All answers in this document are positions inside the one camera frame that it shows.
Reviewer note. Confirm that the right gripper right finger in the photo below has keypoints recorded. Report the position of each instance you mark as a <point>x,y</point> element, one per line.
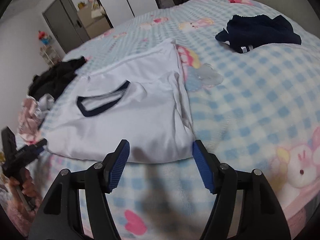
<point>261,214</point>

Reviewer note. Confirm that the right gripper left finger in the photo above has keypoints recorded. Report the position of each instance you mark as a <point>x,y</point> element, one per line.
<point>59,215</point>

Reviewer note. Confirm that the white t-shirt navy collar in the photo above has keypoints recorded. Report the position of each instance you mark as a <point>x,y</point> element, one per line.
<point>141,99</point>

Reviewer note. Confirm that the person's left hand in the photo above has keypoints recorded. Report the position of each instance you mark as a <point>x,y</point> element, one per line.
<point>29,188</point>

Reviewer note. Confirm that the pink fuzzy left sleeve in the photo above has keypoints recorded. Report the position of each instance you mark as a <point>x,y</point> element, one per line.
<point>21,218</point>

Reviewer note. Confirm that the pink crumpled garment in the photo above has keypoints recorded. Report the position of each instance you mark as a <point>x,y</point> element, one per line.
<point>30,118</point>

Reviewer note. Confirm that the grey striped garment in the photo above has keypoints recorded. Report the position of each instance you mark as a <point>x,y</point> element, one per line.
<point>46,102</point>

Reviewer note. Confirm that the black garment pile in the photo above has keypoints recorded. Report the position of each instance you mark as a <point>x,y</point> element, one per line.
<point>55,79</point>

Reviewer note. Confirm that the small white shelf rack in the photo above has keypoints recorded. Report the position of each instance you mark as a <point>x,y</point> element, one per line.
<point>50,55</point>

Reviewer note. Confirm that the colourful toy on shelf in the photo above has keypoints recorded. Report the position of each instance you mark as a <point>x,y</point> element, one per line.
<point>44,37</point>

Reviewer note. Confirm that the grey door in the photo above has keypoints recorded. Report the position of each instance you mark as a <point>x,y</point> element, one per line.
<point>63,20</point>

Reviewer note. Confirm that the navy blue garment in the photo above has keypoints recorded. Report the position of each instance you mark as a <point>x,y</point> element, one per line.
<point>243,34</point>

